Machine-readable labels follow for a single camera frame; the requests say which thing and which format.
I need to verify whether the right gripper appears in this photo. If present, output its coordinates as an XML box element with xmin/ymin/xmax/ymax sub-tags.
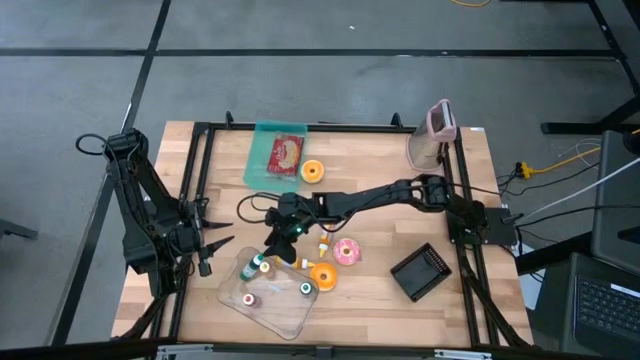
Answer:
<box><xmin>263</xmin><ymin>192</ymin><xmax>322</xmax><ymax>263</ymax></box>

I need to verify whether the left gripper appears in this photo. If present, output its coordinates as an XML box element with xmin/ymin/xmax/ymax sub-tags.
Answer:
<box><xmin>171</xmin><ymin>212</ymin><xmax>236</xmax><ymax>259</ymax></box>

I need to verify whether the pink frosted toy donut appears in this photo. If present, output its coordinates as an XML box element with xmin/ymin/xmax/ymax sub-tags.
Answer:
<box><xmin>332</xmin><ymin>238</ymin><xmax>362</xmax><ymax>267</ymax></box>

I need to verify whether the clear plastic bin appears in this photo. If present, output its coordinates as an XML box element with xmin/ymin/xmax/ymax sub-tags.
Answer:
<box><xmin>216</xmin><ymin>245</ymin><xmax>320</xmax><ymax>341</ymax></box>

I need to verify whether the large orange toy donut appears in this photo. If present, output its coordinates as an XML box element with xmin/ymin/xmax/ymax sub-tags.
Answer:
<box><xmin>309</xmin><ymin>262</ymin><xmax>339</xmax><ymax>292</ymax></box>

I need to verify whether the small orange toy donut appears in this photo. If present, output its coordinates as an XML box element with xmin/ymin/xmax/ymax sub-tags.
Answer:
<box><xmin>300</xmin><ymin>159</ymin><xmax>325</xmax><ymax>184</ymax></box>

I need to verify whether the teal plastic tray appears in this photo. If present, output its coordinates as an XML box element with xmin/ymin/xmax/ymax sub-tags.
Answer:
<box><xmin>243</xmin><ymin>119</ymin><xmax>309</xmax><ymax>194</ymax></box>

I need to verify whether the red snack packet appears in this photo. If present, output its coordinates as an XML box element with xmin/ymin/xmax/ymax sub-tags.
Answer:
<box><xmin>267</xmin><ymin>132</ymin><xmax>305</xmax><ymax>177</ymax></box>

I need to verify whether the black plastic basket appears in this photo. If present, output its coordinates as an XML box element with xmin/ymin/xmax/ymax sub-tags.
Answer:
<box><xmin>390</xmin><ymin>243</ymin><xmax>453</xmax><ymax>303</ymax></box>

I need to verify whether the black horizontal beam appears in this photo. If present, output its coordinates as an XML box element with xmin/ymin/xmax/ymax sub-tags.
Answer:
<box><xmin>0</xmin><ymin>337</ymin><xmax>640</xmax><ymax>360</ymax></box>

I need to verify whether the black stand foot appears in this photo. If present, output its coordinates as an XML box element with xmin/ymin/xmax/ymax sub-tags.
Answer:
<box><xmin>0</xmin><ymin>201</ymin><xmax>39</xmax><ymax>240</ymax></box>

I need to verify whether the black laptop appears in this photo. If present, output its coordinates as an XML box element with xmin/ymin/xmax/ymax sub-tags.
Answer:
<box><xmin>529</xmin><ymin>252</ymin><xmax>640</xmax><ymax>359</ymax></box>

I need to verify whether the black table leg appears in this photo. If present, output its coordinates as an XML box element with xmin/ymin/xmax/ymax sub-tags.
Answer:
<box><xmin>542</xmin><ymin>0</ymin><xmax>640</xmax><ymax>135</ymax></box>

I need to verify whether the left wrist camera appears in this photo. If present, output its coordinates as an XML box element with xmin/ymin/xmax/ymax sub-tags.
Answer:
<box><xmin>198</xmin><ymin>248</ymin><xmax>214</xmax><ymax>279</ymax></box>

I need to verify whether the black aluminium table frame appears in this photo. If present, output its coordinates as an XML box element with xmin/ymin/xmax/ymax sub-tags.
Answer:
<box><xmin>112</xmin><ymin>110</ymin><xmax>534</xmax><ymax>351</ymax></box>

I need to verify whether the metal grater pink handle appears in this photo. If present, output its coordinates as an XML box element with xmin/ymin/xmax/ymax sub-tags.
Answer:
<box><xmin>405</xmin><ymin>98</ymin><xmax>459</xmax><ymax>173</ymax></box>

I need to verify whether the yellow extension cord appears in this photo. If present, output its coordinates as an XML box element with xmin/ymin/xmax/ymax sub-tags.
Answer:
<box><xmin>516</xmin><ymin>146</ymin><xmax>602</xmax><ymax>180</ymax></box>

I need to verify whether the white cable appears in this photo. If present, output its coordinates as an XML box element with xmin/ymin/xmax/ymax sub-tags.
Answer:
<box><xmin>519</xmin><ymin>157</ymin><xmax>640</xmax><ymax>221</ymax></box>

